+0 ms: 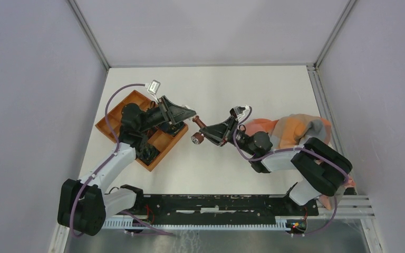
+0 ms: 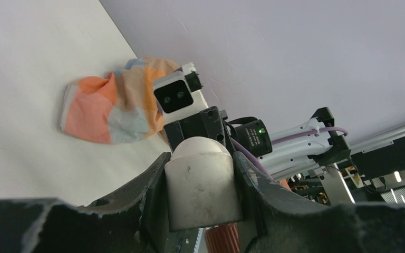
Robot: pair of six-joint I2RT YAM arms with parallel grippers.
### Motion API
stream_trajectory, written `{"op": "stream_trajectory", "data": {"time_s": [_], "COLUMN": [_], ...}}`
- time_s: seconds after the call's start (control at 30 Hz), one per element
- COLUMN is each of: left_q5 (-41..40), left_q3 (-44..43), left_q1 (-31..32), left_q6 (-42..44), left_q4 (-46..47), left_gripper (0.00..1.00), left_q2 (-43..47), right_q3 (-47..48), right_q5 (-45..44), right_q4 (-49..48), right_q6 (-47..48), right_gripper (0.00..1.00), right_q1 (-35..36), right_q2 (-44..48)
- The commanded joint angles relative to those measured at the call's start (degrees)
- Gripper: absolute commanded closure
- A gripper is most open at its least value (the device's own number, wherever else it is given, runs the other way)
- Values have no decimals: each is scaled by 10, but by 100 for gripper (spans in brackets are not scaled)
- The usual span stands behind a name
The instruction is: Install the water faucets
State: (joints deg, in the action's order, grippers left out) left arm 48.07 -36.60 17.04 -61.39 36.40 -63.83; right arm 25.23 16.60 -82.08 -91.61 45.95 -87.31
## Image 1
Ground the orange compartment tray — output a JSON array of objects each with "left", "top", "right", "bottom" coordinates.
[{"left": 95, "top": 90, "right": 188, "bottom": 171}]

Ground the black cable coil lower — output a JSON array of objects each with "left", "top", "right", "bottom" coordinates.
[{"left": 141, "top": 144, "right": 161, "bottom": 166}]

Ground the orange grey checkered cloth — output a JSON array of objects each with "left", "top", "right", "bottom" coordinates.
[{"left": 246, "top": 113, "right": 357, "bottom": 210}]

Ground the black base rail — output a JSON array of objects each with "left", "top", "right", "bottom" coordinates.
[{"left": 128, "top": 194, "right": 319, "bottom": 225}]

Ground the brown water faucet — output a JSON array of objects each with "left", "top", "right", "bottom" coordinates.
[{"left": 191, "top": 115, "right": 206, "bottom": 145}]

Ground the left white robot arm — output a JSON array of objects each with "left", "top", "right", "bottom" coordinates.
[{"left": 57, "top": 96, "right": 197, "bottom": 236}]

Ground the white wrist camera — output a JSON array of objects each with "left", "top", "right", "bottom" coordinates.
[
  {"left": 145, "top": 80, "right": 161, "bottom": 98},
  {"left": 229, "top": 105, "right": 252, "bottom": 121}
]

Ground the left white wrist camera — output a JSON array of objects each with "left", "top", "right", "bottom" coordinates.
[{"left": 145, "top": 80, "right": 161, "bottom": 98}]

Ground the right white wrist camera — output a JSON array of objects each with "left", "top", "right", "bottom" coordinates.
[{"left": 229, "top": 105, "right": 252, "bottom": 121}]

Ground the purple cable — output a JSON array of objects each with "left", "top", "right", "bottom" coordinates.
[
  {"left": 232, "top": 106, "right": 350, "bottom": 235},
  {"left": 69, "top": 83, "right": 175, "bottom": 239}
]

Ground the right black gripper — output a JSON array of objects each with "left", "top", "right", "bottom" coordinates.
[{"left": 198, "top": 115, "right": 256, "bottom": 156}]

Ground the aluminium frame rail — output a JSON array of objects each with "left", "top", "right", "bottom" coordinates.
[{"left": 49, "top": 194, "right": 380, "bottom": 252}]

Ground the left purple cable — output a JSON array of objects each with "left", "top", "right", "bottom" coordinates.
[{"left": 69, "top": 83, "right": 175, "bottom": 239}]

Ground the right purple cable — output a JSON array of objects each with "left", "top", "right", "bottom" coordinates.
[{"left": 232, "top": 106, "right": 350, "bottom": 235}]

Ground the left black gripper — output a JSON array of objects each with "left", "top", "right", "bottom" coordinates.
[{"left": 138, "top": 96, "right": 197, "bottom": 133}]

